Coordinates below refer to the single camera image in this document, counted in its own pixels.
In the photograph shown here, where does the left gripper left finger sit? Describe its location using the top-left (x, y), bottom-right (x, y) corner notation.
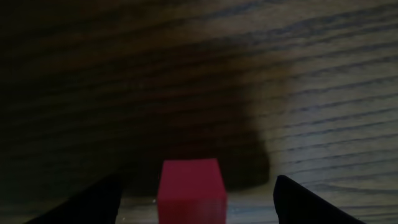
top-left (26, 173), bottom-right (126, 224)

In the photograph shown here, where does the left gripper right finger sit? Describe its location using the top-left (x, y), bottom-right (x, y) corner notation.
top-left (272, 174), bottom-right (368, 224)

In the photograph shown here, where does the red cube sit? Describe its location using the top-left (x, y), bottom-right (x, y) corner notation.
top-left (157, 158), bottom-right (228, 224)

